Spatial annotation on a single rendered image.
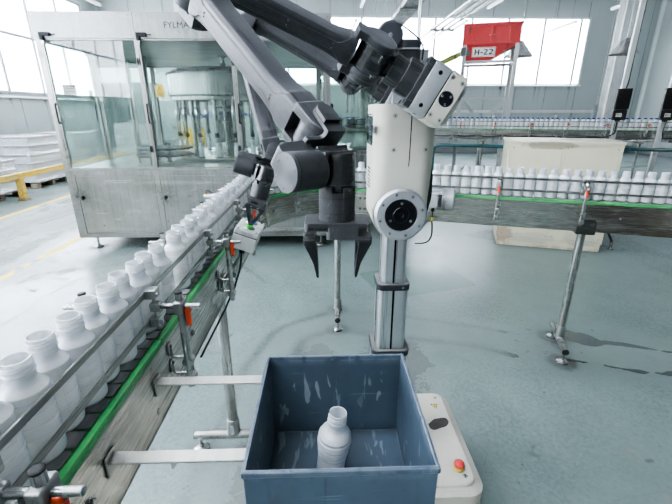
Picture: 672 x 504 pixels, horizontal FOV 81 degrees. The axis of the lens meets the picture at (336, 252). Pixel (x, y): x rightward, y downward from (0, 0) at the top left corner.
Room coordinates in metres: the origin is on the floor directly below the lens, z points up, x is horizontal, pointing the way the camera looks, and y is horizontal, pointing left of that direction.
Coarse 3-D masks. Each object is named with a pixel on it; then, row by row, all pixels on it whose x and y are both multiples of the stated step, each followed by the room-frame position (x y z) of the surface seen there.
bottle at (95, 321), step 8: (80, 296) 0.64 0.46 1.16; (88, 296) 0.64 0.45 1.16; (80, 304) 0.61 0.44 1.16; (88, 304) 0.62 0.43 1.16; (96, 304) 0.63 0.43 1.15; (88, 312) 0.61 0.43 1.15; (96, 312) 0.63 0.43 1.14; (88, 320) 0.61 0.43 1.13; (96, 320) 0.62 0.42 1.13; (104, 320) 0.63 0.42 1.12; (88, 328) 0.60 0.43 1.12; (96, 328) 0.61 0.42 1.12; (104, 328) 0.62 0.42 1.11; (96, 336) 0.61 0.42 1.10; (112, 336) 0.64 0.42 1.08; (104, 344) 0.62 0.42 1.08; (112, 344) 0.63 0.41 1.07; (104, 352) 0.61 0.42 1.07; (112, 352) 0.63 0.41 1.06; (104, 360) 0.61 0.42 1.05; (112, 360) 0.62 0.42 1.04; (104, 368) 0.61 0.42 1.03; (112, 376) 0.62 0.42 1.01
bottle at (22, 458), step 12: (0, 408) 0.40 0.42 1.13; (12, 408) 0.41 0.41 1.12; (0, 420) 0.39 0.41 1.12; (12, 420) 0.40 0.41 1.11; (0, 432) 0.38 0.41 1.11; (12, 444) 0.39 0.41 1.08; (24, 444) 0.40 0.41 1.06; (12, 456) 0.38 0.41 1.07; (24, 456) 0.40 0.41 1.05; (12, 468) 0.38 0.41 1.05; (24, 468) 0.39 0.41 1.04; (12, 480) 0.38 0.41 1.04
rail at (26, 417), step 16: (192, 272) 1.06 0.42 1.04; (176, 288) 0.93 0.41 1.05; (128, 352) 0.66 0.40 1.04; (112, 368) 0.60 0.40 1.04; (96, 384) 0.55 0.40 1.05; (48, 400) 0.44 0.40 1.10; (32, 416) 0.41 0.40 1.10; (16, 432) 0.38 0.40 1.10; (64, 432) 0.46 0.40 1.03; (0, 448) 0.36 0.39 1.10; (48, 448) 0.42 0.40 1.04; (32, 464) 0.39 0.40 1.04; (16, 480) 0.37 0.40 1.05
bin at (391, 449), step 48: (192, 384) 0.70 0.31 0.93; (288, 384) 0.77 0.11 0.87; (336, 384) 0.77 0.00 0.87; (384, 384) 0.77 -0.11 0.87; (288, 432) 0.76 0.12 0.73; (384, 432) 0.76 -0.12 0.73; (288, 480) 0.46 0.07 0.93; (336, 480) 0.47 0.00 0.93; (384, 480) 0.47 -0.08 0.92; (432, 480) 0.47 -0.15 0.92
